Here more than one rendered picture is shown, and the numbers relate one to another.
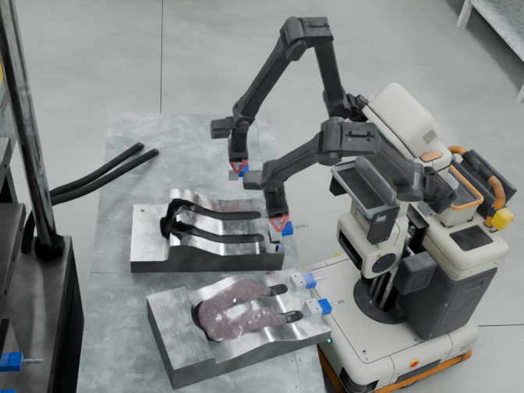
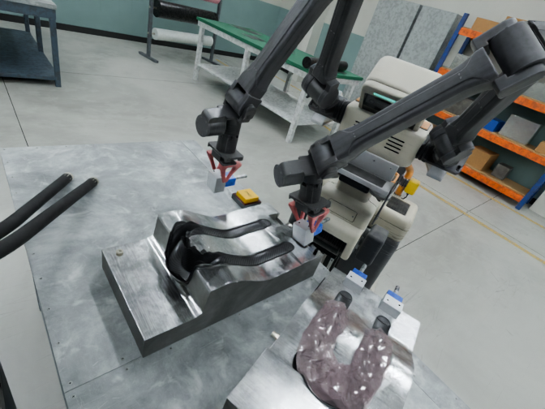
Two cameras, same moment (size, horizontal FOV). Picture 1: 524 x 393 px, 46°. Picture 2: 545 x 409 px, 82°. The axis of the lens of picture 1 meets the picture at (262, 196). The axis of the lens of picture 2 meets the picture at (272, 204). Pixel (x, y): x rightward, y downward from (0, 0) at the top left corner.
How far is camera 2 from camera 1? 1.40 m
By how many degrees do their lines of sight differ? 31
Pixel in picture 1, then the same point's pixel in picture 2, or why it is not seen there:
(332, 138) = (534, 42)
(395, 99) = (401, 67)
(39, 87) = not seen: outside the picture
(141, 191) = (96, 231)
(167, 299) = (260, 384)
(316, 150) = (491, 72)
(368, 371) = not seen: hidden behind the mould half
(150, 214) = (136, 256)
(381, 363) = not seen: hidden behind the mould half
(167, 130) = (94, 160)
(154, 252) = (174, 309)
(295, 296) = (362, 300)
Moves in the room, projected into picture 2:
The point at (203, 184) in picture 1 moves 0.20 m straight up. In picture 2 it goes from (172, 207) to (179, 152)
